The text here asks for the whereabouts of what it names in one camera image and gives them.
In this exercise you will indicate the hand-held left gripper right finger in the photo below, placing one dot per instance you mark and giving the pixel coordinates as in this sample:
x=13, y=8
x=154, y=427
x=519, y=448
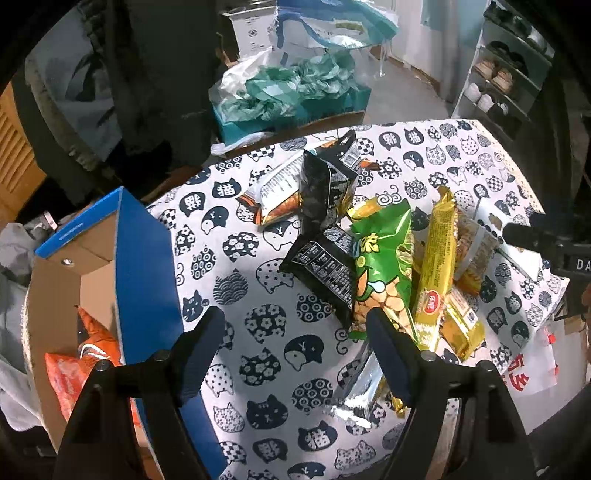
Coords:
x=391, y=360

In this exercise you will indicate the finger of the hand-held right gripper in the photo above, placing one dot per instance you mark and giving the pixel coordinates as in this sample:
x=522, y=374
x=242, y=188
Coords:
x=526, y=236

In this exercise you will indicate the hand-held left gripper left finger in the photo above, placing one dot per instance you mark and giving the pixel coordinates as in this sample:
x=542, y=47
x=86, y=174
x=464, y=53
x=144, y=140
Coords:
x=202, y=355

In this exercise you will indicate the silver snack packet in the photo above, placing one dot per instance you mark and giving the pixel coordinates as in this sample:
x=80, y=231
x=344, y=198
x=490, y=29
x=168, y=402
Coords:
x=360, y=387

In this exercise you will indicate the clear cracker packet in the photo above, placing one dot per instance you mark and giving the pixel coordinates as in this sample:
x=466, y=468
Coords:
x=478, y=258

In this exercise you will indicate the golden snack packet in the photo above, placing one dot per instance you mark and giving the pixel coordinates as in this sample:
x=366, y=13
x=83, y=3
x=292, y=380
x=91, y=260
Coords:
x=461, y=325

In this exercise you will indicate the green snack packet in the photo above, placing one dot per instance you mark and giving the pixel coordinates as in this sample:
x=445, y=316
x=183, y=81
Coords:
x=383, y=267

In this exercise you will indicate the long yellow snack packet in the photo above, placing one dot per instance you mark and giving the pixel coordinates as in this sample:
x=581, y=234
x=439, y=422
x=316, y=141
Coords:
x=436, y=267

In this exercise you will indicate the blue cardboard box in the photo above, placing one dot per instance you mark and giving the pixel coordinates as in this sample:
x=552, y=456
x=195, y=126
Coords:
x=143, y=277

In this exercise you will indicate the black snack packet white label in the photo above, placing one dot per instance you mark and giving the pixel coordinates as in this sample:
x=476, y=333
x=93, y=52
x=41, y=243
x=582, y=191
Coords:
x=323, y=263

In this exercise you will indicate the glossy black snack packet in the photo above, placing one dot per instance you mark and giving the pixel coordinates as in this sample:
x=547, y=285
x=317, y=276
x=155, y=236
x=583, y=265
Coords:
x=325, y=194

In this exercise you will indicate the cat print tablecloth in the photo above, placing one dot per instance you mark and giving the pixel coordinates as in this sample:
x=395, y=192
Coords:
x=263, y=374

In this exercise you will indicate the red white plastic bag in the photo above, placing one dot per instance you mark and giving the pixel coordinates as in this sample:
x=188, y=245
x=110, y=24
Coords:
x=531, y=369

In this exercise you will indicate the grey shoe rack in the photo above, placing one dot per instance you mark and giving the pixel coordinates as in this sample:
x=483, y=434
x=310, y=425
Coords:
x=521, y=99

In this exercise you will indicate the white shoes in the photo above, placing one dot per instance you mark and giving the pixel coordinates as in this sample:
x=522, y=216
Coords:
x=480, y=98

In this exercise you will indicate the beige shoes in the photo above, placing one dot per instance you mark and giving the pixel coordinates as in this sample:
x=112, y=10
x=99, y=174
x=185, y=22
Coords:
x=496, y=74

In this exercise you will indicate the black shoes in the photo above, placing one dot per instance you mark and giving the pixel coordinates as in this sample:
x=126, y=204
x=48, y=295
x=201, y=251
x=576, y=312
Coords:
x=505, y=50

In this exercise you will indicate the grey cloth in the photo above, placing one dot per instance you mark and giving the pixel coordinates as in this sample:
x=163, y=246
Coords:
x=14, y=286

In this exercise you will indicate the brown cardboard box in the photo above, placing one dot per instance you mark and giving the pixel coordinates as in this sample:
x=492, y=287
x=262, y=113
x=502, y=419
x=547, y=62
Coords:
x=295, y=131

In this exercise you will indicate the wooden cabinet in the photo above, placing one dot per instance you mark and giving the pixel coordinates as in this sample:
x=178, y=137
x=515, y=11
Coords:
x=18, y=157

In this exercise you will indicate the green tissue paper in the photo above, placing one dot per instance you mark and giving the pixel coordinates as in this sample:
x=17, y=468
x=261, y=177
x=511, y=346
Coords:
x=286, y=87

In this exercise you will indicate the blue white woven bag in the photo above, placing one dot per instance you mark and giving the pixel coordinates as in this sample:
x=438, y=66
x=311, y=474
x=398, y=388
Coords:
x=332, y=23

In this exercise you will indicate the dark jacket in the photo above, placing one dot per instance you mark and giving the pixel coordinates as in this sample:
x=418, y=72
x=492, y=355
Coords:
x=161, y=69

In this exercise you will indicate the grey printed garment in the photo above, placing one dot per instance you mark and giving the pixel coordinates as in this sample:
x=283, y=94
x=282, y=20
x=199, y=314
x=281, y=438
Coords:
x=74, y=83

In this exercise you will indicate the white patterned cardboard box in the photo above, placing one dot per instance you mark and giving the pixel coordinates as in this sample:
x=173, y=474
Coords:
x=251, y=32

